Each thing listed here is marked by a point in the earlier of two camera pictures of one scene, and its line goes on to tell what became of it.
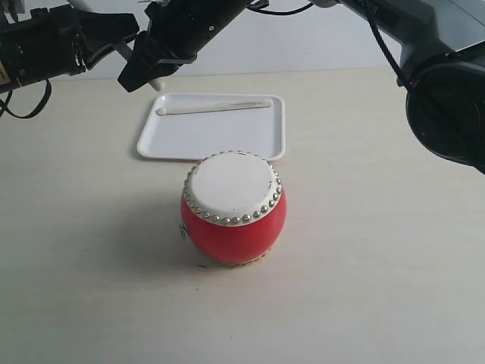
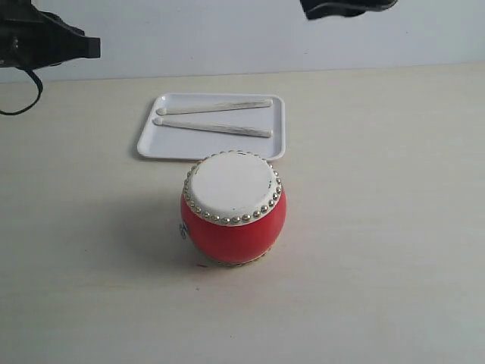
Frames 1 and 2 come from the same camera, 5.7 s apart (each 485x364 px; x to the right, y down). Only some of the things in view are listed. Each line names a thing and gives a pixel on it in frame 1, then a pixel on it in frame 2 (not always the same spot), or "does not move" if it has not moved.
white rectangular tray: [198, 136] does not move
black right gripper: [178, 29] to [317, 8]
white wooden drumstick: [123, 48] to [258, 133]
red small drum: [233, 207] does not move
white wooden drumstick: [228, 106] does not move
